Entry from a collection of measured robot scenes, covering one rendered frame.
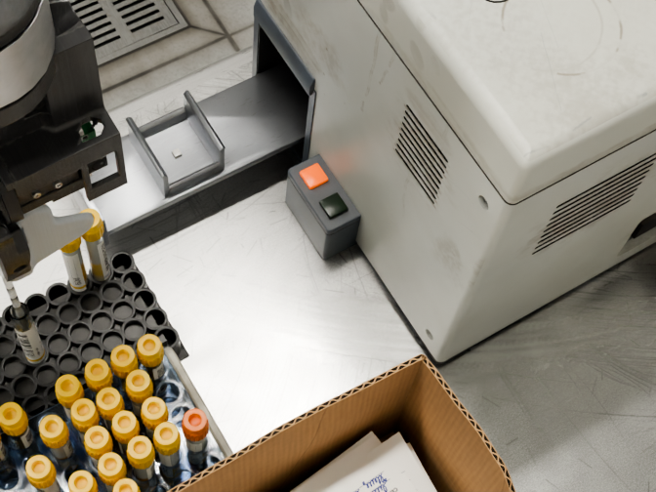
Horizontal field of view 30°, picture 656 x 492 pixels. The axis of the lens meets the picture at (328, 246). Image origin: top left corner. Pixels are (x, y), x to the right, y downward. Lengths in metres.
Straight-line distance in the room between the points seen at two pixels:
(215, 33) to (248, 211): 1.18
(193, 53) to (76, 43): 1.51
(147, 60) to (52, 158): 1.47
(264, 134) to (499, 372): 0.25
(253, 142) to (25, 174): 0.35
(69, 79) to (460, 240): 0.28
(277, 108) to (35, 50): 0.43
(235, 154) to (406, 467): 0.27
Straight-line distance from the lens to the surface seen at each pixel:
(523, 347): 0.93
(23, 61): 0.53
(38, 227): 0.68
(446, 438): 0.79
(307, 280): 0.92
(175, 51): 2.09
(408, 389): 0.79
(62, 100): 0.60
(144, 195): 0.91
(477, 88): 0.66
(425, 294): 0.85
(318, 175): 0.90
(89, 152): 0.61
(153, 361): 0.78
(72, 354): 0.88
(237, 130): 0.93
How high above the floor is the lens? 1.72
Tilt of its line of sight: 64 degrees down
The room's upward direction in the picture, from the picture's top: 10 degrees clockwise
